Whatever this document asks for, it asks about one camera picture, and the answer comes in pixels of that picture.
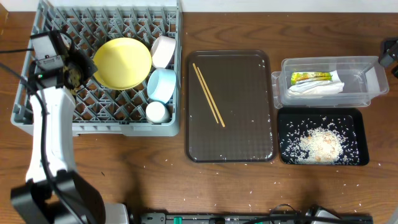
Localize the pile of rice waste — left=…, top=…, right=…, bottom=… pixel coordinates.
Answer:
left=278, top=114, right=360, bottom=166

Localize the white cup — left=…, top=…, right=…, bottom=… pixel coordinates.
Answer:
left=146, top=101, right=170, bottom=124

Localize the grey dish rack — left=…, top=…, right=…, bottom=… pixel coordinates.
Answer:
left=9, top=0, right=183, bottom=138

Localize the dark brown serving tray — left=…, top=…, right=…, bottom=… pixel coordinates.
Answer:
left=185, top=50, right=277, bottom=163

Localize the blue bowl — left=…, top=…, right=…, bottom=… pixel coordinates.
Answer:
left=147, top=68, right=177, bottom=104

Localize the yellow plate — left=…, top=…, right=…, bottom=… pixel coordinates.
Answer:
left=93, top=37, right=152, bottom=90

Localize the crumpled white wrapper waste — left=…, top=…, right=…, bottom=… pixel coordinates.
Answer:
left=288, top=70, right=345, bottom=95

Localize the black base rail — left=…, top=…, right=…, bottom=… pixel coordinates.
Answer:
left=139, top=212, right=374, bottom=224

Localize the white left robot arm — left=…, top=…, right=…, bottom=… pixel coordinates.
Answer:
left=11, top=50, right=129, bottom=223

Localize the clear plastic waste bin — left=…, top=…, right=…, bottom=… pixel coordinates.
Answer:
left=272, top=56, right=389, bottom=109

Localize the black waste tray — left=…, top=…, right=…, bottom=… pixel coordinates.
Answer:
left=277, top=108, right=369, bottom=166

